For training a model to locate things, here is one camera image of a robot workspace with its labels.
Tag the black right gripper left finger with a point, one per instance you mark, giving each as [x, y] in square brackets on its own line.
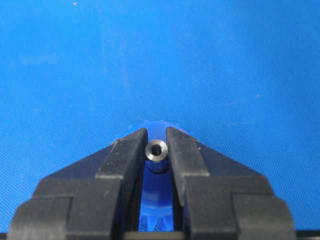
[96, 198]

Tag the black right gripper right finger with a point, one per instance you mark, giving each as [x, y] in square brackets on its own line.
[218, 198]

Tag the silver metal shaft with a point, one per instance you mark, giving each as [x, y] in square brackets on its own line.
[156, 152]

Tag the small blue plastic gear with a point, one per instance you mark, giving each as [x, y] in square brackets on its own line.
[156, 204]

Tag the blue work mat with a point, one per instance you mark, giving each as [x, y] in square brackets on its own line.
[241, 76]

